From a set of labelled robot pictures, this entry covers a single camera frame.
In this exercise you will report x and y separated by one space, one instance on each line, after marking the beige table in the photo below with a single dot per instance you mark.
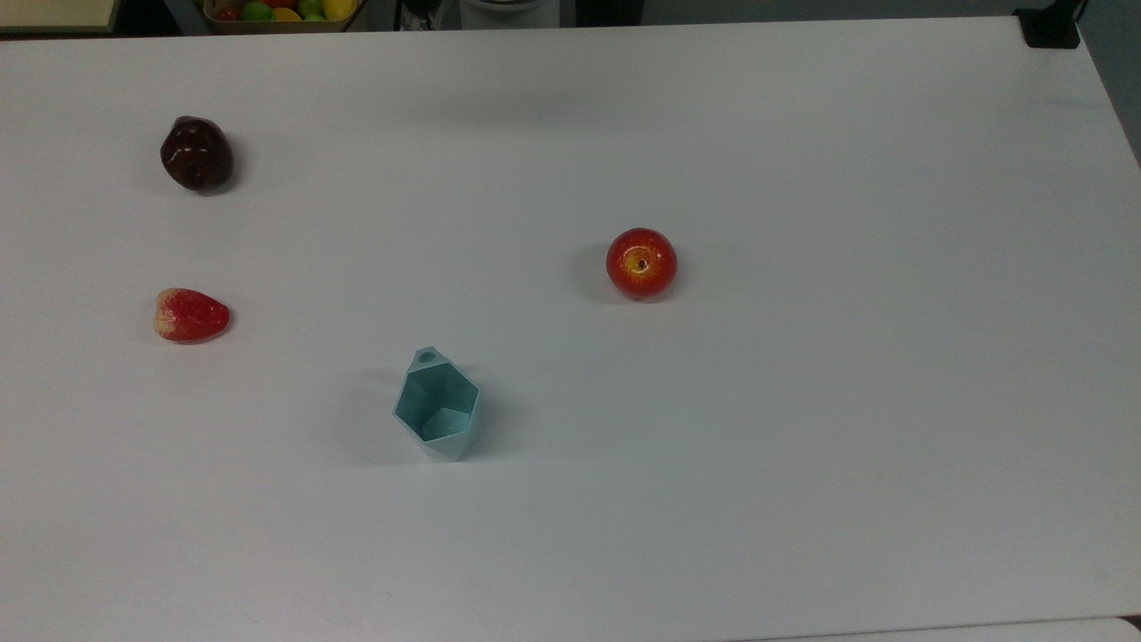
53 12

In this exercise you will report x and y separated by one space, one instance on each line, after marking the fruit basket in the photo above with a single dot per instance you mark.
267 28

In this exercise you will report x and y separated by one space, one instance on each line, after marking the dark red apple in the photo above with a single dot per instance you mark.
196 156

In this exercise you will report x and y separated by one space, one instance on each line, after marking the black clamp pole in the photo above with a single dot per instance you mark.
1050 27

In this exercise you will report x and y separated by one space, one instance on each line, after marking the teal faceted mug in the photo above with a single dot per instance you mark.
439 423

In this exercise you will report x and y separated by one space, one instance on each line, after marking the black box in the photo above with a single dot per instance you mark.
609 11

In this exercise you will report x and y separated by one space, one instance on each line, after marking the red yellow peach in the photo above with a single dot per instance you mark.
194 316

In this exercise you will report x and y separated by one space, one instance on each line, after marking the green fruit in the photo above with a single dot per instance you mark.
257 12

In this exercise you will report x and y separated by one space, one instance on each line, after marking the yellow lemon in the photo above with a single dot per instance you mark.
340 8

